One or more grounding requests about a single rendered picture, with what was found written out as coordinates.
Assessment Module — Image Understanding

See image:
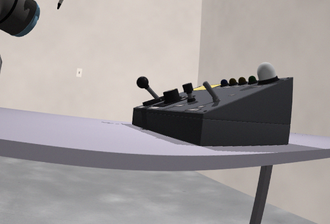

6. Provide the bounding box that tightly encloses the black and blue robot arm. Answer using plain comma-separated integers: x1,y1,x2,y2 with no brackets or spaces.
0,0,40,37

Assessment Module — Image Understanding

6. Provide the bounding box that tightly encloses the black control console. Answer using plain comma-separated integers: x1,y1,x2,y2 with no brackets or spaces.
132,62,293,146

